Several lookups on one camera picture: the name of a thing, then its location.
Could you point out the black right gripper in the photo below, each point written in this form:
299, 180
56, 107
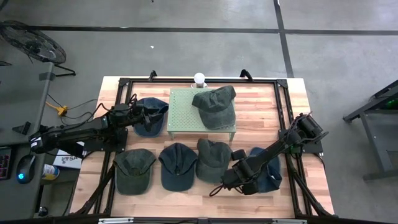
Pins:
239, 177

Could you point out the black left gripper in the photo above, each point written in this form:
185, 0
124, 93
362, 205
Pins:
138, 114

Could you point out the navy blue denim cap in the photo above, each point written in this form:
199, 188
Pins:
178, 169
155, 104
272, 177

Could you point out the dark green cap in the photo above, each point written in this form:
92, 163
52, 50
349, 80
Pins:
216, 109
133, 174
213, 161

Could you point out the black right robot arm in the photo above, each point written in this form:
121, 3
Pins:
280, 146

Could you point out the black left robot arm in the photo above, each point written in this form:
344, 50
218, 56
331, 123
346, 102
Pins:
77, 130

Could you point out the green perforated metal shelf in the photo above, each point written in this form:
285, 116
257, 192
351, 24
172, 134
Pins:
183, 115

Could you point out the brass lamp with white globe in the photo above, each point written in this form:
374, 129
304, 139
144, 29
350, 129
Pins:
199, 77

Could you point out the white cardboard box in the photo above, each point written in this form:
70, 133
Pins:
66, 160

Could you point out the drink can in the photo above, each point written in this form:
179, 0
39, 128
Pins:
50, 171

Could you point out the black wedge stand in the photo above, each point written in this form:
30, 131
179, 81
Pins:
21, 128

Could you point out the grey desk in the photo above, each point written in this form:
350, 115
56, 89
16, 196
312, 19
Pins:
21, 102

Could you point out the black computer mouse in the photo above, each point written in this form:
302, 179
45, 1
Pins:
25, 168

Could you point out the black floor fan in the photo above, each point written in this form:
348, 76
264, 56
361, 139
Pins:
34, 43

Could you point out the black metal table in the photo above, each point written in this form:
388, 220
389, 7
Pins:
373, 130

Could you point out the black keyboard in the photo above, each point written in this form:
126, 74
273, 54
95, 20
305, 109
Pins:
4, 163

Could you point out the black aluminium table frame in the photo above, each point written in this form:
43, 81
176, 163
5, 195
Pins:
174, 81

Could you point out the black frame clamp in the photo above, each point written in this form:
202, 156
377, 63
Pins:
245, 74
152, 75

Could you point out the silver metal bracket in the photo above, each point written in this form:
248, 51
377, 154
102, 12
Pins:
289, 221
115, 220

